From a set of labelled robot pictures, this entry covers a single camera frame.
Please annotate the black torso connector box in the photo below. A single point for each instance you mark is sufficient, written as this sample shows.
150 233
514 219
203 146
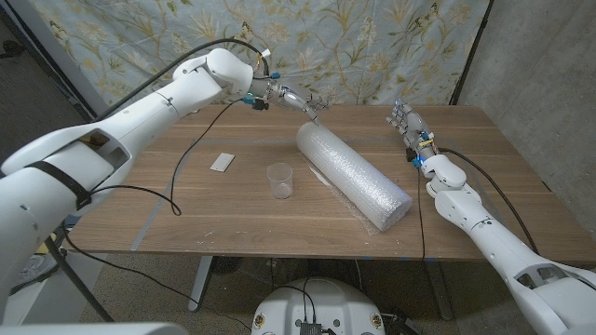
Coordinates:
310 328

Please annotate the grey tape strip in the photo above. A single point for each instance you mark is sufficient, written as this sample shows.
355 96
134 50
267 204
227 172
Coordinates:
149 223

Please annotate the grey backdrop frame pole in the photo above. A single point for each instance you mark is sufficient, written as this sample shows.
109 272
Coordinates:
57 56

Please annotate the grey table leg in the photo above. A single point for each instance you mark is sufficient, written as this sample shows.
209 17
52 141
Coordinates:
440 293

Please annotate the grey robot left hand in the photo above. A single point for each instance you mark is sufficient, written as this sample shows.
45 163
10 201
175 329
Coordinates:
284 97

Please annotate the floral backdrop cloth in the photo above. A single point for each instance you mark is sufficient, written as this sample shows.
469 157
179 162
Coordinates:
139 37

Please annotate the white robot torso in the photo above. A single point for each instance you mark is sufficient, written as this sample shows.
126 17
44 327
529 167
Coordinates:
326 302

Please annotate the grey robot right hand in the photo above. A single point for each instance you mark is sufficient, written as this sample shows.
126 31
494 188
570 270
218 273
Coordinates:
412 128

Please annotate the white table leg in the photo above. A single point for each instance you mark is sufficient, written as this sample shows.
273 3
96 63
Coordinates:
200 284

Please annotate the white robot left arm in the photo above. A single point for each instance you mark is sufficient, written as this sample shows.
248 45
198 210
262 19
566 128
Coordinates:
139 121

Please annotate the black backdrop frame pole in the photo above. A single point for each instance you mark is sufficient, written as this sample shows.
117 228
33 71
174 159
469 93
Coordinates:
470 51

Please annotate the bubble wrap roll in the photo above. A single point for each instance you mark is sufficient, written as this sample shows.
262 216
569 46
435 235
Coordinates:
354 177

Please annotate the clear plastic cup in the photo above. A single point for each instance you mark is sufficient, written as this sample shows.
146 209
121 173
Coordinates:
280 181

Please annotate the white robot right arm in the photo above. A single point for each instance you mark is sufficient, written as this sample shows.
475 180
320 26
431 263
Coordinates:
489 228

